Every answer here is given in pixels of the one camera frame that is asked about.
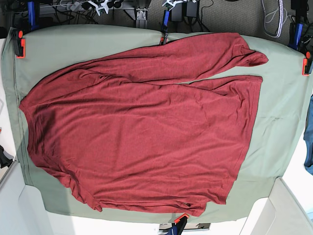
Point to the red long-sleeve T-shirt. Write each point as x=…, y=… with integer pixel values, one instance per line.
x=148, y=129

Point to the blue clamp top middle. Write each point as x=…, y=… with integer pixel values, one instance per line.
x=164, y=28

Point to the blue orange clamp bottom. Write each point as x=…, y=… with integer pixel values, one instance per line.
x=178, y=225

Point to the green table cloth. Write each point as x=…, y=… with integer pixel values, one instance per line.
x=284, y=99

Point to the white power strip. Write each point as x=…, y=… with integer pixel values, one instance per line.
x=71, y=5

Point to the blue cloth right edge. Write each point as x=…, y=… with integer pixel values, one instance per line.
x=308, y=138

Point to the orange black clamp left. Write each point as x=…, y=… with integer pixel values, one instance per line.
x=18, y=43

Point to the black clamp left edge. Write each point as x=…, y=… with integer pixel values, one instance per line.
x=4, y=161

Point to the white bin bottom right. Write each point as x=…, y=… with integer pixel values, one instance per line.
x=278, y=214

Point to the white bin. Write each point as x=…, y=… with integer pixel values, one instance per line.
x=278, y=214
x=22, y=210

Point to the orange clamp right edge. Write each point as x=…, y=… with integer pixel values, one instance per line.
x=307, y=66

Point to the white bin bottom left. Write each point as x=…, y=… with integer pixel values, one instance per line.
x=22, y=210

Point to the blue clamp top right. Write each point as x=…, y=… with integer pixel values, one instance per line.
x=295, y=35

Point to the blue clamp top left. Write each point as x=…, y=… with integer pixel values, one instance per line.
x=33, y=9

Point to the metal table leg bracket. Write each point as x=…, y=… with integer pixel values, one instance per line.
x=141, y=18

